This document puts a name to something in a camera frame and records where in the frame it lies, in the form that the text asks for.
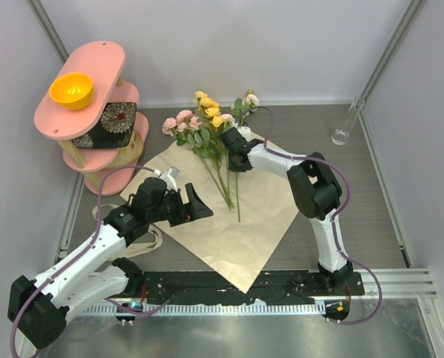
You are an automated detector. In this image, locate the white flower stem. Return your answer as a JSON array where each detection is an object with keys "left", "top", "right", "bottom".
[{"left": 231, "top": 89, "right": 260, "bottom": 223}]

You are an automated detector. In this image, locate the pink wooden tiered shelf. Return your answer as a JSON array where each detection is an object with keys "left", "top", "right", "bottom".
[{"left": 34, "top": 40, "right": 149, "bottom": 196}]

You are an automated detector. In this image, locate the orange wrapping paper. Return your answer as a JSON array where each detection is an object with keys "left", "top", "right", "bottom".
[{"left": 121, "top": 133, "right": 298, "bottom": 292}]

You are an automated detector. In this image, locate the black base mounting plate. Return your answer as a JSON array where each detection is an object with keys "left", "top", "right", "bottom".
[{"left": 141, "top": 270, "right": 365, "bottom": 306}]

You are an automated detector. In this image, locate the cream printed ribbon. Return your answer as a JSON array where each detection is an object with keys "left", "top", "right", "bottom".
[{"left": 91, "top": 223, "right": 163, "bottom": 262}]

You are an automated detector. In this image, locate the white slotted cable duct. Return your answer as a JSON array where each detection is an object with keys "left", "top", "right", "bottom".
[{"left": 81, "top": 301, "right": 325, "bottom": 317}]

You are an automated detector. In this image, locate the black floral square plate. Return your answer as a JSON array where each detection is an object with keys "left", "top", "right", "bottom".
[{"left": 72, "top": 102, "right": 137, "bottom": 149}]

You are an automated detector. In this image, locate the yellow flower stem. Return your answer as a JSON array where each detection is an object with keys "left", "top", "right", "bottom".
[{"left": 193, "top": 91, "right": 235, "bottom": 210}]

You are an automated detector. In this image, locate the pink flower stem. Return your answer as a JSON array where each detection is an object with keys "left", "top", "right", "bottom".
[{"left": 162, "top": 110, "right": 235, "bottom": 210}]

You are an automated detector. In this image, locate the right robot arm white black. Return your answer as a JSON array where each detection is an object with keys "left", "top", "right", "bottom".
[{"left": 221, "top": 128, "right": 353, "bottom": 295}]

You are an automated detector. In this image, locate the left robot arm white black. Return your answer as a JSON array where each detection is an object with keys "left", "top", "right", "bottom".
[{"left": 7, "top": 172, "right": 213, "bottom": 351}]

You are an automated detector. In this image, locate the aluminium frame rail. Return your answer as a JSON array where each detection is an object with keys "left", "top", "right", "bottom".
[{"left": 351, "top": 268, "right": 439, "bottom": 299}]

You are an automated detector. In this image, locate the yellow plastic bowl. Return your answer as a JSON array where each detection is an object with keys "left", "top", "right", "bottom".
[{"left": 49, "top": 72, "right": 93, "bottom": 110}]

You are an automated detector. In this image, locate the clear glass vase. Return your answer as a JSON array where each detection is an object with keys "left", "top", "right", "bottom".
[{"left": 331, "top": 96, "right": 365, "bottom": 145}]

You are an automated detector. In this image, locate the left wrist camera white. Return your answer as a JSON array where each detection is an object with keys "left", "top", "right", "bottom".
[{"left": 154, "top": 166, "right": 180, "bottom": 191}]

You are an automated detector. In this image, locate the round cream patterned plate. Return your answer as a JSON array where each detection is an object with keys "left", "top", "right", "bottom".
[{"left": 110, "top": 130, "right": 144, "bottom": 169}]

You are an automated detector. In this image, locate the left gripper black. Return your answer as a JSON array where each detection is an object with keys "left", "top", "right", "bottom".
[{"left": 148, "top": 183, "right": 212, "bottom": 227}]

